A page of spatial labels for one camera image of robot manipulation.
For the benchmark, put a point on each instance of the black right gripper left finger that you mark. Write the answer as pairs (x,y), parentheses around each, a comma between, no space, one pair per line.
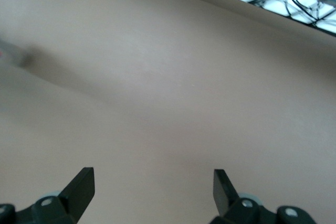
(80,192)

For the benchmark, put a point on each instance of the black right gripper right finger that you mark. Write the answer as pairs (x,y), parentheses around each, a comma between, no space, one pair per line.
(223,192)

